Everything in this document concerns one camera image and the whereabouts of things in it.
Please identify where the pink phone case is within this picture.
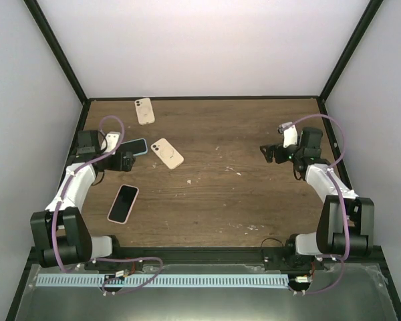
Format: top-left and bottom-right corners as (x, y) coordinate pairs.
(107, 184), (140, 224)

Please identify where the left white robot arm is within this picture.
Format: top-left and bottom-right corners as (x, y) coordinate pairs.
(30, 130), (135, 271)

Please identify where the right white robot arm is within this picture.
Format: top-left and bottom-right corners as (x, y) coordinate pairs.
(260, 123), (374, 270)

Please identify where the blue cased phone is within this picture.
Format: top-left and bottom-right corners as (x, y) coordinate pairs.
(117, 138), (148, 156)

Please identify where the beige phone near centre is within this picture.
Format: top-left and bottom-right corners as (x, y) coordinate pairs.
(150, 138), (184, 170)

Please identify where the beige phone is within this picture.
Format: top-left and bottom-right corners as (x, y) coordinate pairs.
(134, 98), (155, 125)
(150, 138), (184, 170)

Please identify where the beige phone at back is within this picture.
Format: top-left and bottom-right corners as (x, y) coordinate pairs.
(134, 98), (155, 125)

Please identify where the light blue slotted strip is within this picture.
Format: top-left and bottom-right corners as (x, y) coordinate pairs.
(35, 274), (289, 288)

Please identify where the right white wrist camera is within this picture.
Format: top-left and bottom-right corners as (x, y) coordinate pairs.
(277, 122), (298, 148)

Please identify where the black front rail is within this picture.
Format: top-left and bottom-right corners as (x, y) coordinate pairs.
(29, 245), (384, 272)

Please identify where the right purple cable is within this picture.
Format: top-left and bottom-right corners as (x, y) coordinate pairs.
(289, 113), (352, 296)

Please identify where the black frame post right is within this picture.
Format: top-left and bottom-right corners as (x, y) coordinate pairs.
(319, 0), (384, 102)

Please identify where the black frame post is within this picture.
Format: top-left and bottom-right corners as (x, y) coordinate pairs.
(23, 0), (88, 105)
(319, 0), (384, 102)

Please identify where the black frame post left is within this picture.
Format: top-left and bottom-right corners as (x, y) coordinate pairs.
(23, 0), (88, 105)

